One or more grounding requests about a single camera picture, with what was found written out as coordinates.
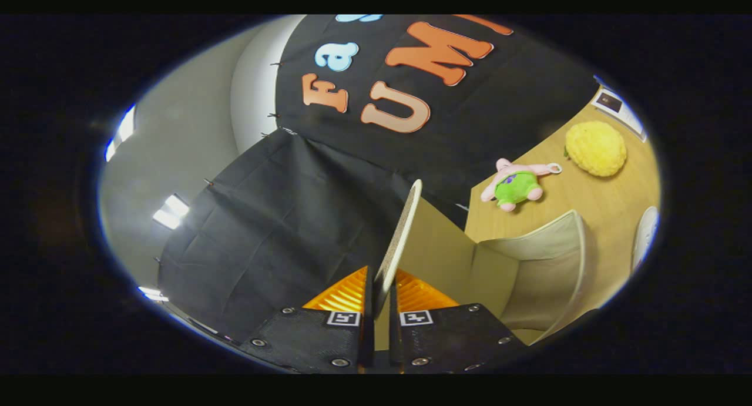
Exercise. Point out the white booklet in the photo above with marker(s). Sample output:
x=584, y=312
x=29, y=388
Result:
x=617, y=107

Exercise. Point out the black backdrop cloth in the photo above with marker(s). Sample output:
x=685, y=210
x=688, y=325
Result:
x=264, y=218

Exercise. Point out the white striped sneaker shoe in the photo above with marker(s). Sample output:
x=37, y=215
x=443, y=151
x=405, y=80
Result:
x=645, y=235

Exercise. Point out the beige fabric storage box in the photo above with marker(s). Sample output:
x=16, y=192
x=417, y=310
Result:
x=529, y=265

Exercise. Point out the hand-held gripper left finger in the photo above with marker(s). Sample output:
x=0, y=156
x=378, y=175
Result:
x=368, y=335

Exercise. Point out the ceiling light panel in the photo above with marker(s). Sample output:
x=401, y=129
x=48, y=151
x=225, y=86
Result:
x=121, y=133
x=170, y=211
x=153, y=293

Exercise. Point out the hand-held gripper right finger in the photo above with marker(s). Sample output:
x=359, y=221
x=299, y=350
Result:
x=395, y=341

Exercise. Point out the yellow round plush toy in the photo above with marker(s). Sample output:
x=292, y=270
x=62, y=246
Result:
x=595, y=148

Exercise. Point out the pink and green plush toy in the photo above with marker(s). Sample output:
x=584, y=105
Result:
x=517, y=185

